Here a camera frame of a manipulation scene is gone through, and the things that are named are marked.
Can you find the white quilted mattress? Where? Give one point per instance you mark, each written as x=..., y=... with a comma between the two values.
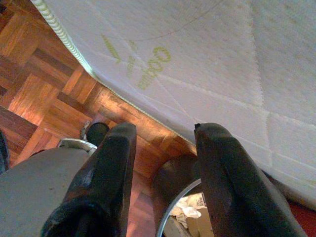
x=209, y=61

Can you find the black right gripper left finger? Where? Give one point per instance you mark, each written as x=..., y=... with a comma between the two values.
x=108, y=172

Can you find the brown cardboard piece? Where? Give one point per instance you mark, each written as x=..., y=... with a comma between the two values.
x=200, y=222

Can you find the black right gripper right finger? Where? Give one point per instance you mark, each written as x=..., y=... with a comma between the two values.
x=234, y=192

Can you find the white crumpled paper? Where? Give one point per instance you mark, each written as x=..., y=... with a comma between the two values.
x=185, y=212

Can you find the black round trash bin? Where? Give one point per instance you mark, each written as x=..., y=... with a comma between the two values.
x=168, y=177

